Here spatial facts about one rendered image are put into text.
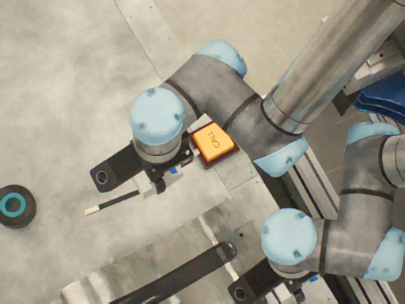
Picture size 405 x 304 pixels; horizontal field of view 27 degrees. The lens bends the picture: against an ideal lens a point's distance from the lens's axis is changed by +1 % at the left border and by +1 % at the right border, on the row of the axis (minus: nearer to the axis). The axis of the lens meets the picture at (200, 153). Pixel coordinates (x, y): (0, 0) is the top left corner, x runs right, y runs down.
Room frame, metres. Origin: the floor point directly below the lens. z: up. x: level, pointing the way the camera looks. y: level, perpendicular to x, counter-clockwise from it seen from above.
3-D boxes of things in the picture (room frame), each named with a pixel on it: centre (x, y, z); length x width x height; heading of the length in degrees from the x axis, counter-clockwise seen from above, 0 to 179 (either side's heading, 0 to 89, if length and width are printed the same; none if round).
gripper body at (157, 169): (0.36, 0.06, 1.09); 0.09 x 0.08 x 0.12; 131
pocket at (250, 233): (0.28, -0.12, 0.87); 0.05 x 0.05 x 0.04; 41
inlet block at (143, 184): (0.37, 0.05, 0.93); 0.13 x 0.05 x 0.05; 131
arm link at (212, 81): (0.43, 0.00, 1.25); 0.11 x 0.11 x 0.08; 55
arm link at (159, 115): (0.36, 0.07, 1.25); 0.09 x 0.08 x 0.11; 145
